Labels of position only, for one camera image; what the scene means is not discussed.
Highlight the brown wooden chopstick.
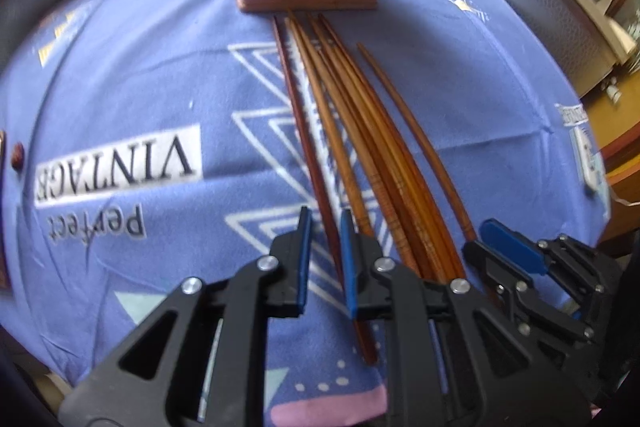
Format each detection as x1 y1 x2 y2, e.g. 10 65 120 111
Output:
309 17 443 283
356 42 477 242
285 19 376 240
288 9 418 273

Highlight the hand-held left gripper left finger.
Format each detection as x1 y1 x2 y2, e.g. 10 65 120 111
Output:
59 206 313 427

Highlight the blue printed tablecloth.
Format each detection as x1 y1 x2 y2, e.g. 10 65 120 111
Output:
0 0 613 427

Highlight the dark red wooden chopstick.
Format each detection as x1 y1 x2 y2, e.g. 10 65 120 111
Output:
271 16 379 367

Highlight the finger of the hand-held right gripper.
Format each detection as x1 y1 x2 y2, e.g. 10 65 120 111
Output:
462 240 535 295
479 218 552 275

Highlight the brown wooden furniture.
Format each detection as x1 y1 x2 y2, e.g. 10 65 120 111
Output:
581 91 640 249

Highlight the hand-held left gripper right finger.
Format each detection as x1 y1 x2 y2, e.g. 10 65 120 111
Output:
339 208 593 427

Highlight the small white bottle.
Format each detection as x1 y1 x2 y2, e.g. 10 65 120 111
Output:
602 77 624 104

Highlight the bundle of wooden chopsticks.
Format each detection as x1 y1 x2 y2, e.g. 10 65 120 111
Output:
318 13 467 282

